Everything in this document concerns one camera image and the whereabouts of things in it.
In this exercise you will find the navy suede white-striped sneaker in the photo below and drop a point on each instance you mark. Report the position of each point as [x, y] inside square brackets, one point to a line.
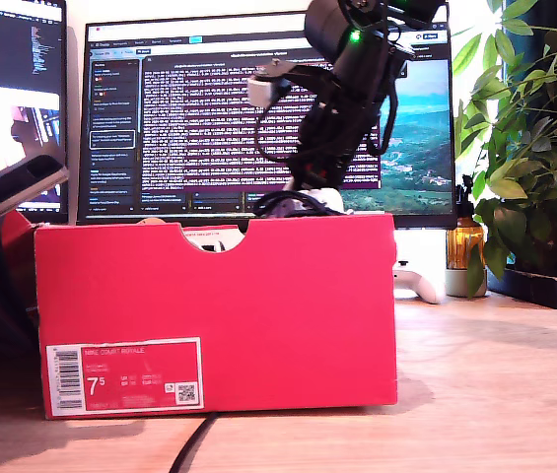
[283, 207]

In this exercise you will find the red cardboard shoebox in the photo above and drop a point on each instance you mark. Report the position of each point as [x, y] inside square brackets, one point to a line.
[233, 320]

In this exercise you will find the wide black Huawei monitor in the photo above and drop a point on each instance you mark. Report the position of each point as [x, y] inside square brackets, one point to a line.
[184, 148]

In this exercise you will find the white game controller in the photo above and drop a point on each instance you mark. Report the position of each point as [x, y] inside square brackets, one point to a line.
[426, 290]

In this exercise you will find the amber pump bottle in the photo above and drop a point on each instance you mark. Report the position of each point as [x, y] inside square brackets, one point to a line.
[465, 241]

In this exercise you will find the pale green small pot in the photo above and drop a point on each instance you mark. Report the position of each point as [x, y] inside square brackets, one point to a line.
[455, 283]

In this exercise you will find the green leafy houseplant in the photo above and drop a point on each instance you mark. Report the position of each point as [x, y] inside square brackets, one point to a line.
[544, 197]

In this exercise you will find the small black computer monitor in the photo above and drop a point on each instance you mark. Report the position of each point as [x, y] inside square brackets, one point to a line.
[12, 49]

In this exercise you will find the black plant tray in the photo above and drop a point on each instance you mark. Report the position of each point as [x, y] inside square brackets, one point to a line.
[554, 290]

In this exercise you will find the dark teal curtain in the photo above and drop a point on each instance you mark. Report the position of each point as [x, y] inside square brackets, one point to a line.
[554, 15]

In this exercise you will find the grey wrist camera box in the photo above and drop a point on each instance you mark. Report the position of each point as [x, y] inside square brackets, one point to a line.
[263, 91]
[26, 184]

